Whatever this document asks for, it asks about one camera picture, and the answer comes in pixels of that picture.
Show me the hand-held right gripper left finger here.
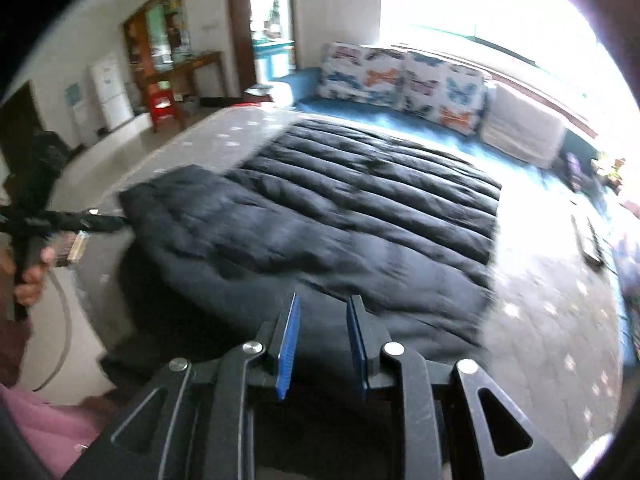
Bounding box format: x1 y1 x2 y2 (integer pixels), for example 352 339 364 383
65 292 301 480

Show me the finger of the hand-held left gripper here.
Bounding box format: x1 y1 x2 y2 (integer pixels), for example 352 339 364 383
60 209 128 235

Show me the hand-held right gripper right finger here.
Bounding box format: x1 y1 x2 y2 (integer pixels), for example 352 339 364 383
346 294 581 480

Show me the black down jacket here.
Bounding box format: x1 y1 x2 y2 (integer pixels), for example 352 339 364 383
102 120 502 396

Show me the person's left forearm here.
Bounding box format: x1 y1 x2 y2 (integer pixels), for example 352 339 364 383
0 305 36 391

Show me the person's left hand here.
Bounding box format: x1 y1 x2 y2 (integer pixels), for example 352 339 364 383
14 245 56 307

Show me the white and teal floor appliance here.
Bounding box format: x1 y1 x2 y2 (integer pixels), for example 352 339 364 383
65 82 98 146

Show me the white refrigerator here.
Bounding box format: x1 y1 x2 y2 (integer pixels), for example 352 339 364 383
89 55 133 131

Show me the small red plastic stool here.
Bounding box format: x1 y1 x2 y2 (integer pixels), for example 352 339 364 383
147 92 178 128

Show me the wooden glass-door cabinet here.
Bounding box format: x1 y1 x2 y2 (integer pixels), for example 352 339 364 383
122 0 193 86

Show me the wooden desk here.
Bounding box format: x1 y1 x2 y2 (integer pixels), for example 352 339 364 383
145 51 226 126

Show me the person's pink garment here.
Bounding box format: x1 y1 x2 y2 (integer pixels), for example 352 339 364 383
0 385 103 478

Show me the blue and white cabinet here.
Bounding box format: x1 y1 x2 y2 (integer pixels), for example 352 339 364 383
252 40 296 81

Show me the blue cushioned bench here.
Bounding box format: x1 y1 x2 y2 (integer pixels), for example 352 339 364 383
272 67 640 271

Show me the butterfly print pillow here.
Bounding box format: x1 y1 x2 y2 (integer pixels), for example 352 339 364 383
318 42 408 108
397 52 488 137

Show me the plain white pillow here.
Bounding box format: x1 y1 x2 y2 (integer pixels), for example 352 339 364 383
479 82 568 168

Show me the purple folding umbrella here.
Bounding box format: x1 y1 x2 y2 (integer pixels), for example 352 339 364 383
567 152 586 186

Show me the plush bear in yellow vest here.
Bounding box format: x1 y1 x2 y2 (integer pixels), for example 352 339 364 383
602 157 628 186

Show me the green-framed window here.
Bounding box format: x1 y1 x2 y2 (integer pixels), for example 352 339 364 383
385 0 621 136

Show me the grey cable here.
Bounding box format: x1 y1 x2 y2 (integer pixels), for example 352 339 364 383
30 265 72 392

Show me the brown door frame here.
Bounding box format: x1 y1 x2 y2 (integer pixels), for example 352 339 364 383
226 0 296 101

